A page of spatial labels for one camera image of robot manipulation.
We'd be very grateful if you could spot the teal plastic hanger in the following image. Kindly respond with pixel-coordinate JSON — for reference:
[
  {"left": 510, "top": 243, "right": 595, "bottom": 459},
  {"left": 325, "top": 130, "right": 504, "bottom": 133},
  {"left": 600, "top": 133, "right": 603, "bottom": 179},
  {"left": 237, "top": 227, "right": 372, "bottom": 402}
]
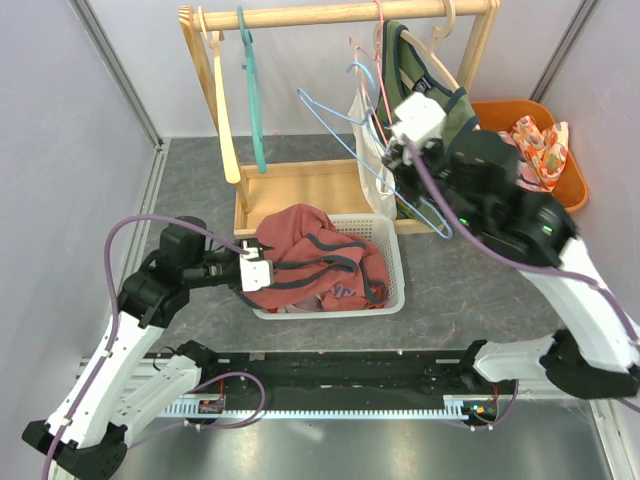
[{"left": 236, "top": 6, "right": 267, "bottom": 174}]

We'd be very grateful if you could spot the rust red tank top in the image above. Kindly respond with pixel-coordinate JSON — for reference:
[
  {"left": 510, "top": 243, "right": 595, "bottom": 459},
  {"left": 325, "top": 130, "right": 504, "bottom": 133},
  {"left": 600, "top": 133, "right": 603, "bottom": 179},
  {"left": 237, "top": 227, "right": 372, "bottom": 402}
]
[{"left": 237, "top": 204, "right": 389, "bottom": 312}]

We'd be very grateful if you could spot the white tank top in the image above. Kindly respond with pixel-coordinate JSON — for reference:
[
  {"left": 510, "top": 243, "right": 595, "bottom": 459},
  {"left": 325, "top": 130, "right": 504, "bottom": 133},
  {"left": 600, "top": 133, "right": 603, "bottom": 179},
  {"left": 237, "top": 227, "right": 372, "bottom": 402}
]
[{"left": 348, "top": 85, "right": 397, "bottom": 220}]

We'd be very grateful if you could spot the beige wooden hanger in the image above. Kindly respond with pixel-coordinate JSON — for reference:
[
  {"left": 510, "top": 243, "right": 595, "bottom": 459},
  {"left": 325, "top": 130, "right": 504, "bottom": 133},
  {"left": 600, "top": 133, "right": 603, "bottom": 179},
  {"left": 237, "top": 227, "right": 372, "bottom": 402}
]
[{"left": 197, "top": 6, "right": 243, "bottom": 185}]

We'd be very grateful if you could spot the orange floral cloth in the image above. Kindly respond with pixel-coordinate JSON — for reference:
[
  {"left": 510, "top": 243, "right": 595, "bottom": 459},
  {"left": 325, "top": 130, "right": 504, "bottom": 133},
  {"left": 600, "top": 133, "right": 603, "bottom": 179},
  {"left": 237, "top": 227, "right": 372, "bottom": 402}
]
[{"left": 511, "top": 115, "right": 569, "bottom": 192}]

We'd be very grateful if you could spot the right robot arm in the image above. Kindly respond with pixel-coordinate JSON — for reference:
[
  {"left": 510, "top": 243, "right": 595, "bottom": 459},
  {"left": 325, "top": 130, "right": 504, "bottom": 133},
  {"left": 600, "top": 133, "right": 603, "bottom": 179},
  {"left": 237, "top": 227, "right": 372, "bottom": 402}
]
[{"left": 384, "top": 130, "right": 639, "bottom": 401}]

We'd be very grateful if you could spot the pink wire hanger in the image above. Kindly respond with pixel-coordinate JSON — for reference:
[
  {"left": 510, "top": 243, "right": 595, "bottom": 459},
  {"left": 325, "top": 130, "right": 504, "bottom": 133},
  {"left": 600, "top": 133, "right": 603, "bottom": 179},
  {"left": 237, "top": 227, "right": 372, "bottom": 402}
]
[{"left": 349, "top": 0, "right": 391, "bottom": 147}]

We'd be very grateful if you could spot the slotted cable duct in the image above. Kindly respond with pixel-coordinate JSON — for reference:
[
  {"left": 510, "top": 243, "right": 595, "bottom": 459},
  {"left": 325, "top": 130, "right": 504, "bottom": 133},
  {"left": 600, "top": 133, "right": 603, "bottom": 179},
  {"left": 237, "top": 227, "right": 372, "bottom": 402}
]
[{"left": 159, "top": 397, "right": 495, "bottom": 421}]

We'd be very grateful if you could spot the white plastic basket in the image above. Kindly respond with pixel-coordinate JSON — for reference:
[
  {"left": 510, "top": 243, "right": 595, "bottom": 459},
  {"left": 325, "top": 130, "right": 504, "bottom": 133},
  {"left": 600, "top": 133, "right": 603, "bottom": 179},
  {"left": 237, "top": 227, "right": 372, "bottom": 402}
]
[{"left": 253, "top": 213, "right": 405, "bottom": 321}]

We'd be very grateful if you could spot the green printed tank top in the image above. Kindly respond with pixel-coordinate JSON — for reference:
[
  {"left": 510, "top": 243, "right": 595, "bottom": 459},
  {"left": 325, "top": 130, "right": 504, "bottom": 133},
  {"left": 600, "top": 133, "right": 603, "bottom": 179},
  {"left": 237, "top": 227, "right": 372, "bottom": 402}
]
[{"left": 373, "top": 20, "right": 481, "bottom": 221}]

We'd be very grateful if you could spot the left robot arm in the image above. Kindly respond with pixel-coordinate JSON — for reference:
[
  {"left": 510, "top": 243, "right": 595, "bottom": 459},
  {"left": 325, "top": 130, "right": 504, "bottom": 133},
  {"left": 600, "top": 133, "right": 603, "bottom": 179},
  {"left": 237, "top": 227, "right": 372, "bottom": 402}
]
[{"left": 22, "top": 214, "right": 273, "bottom": 479}]

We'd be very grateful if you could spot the wooden hanger right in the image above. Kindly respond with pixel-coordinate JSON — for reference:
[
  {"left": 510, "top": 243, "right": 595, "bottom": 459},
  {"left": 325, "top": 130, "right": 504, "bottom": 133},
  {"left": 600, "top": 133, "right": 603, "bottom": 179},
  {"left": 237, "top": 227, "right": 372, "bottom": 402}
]
[{"left": 378, "top": 1, "right": 486, "bottom": 91}]

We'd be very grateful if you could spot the mauve pink tank top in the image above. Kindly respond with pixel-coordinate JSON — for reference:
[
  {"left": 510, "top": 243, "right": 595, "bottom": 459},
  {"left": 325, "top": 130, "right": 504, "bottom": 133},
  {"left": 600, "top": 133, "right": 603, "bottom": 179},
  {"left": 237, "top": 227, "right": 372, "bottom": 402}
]
[{"left": 276, "top": 295, "right": 323, "bottom": 314}]

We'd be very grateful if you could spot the orange plastic bin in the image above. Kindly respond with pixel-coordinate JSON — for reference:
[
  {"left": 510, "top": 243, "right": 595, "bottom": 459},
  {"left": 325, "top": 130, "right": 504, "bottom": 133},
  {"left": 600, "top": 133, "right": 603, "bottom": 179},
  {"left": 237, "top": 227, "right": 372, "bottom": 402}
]
[{"left": 472, "top": 99, "right": 589, "bottom": 213}]

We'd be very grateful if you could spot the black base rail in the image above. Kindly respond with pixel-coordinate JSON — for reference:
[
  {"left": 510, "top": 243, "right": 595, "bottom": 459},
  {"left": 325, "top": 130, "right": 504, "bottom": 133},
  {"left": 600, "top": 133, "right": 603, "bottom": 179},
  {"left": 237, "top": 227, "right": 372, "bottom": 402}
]
[{"left": 134, "top": 349, "right": 551, "bottom": 407}]

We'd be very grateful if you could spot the pink patterned cloth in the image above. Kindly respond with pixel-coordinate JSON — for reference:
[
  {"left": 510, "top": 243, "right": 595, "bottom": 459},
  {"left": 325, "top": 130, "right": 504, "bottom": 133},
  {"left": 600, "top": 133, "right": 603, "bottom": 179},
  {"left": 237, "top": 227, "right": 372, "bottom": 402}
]
[{"left": 498, "top": 131, "right": 542, "bottom": 192}]

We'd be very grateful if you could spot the light blue hanger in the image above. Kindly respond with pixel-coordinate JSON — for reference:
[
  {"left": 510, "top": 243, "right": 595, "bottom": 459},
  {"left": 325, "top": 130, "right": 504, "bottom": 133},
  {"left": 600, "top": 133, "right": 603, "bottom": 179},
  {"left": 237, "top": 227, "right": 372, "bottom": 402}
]
[{"left": 296, "top": 62, "right": 455, "bottom": 241}]

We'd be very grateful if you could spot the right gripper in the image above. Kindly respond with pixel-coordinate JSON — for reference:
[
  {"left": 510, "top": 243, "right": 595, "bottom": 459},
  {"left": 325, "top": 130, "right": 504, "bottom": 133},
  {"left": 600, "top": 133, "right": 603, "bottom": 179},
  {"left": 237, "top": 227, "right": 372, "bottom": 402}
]
[{"left": 385, "top": 129, "right": 484, "bottom": 232}]

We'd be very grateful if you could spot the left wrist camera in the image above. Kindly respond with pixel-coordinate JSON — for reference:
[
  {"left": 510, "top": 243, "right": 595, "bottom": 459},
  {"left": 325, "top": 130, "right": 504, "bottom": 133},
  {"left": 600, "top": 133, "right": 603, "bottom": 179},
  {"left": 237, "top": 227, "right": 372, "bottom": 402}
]
[{"left": 239, "top": 239, "right": 274, "bottom": 292}]

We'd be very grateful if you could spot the wooden clothes rack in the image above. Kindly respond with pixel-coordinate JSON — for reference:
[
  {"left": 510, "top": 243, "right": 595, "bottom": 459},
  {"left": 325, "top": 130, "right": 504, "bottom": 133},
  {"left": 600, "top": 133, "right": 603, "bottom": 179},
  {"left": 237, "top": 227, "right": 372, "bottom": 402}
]
[{"left": 179, "top": 1, "right": 500, "bottom": 237}]

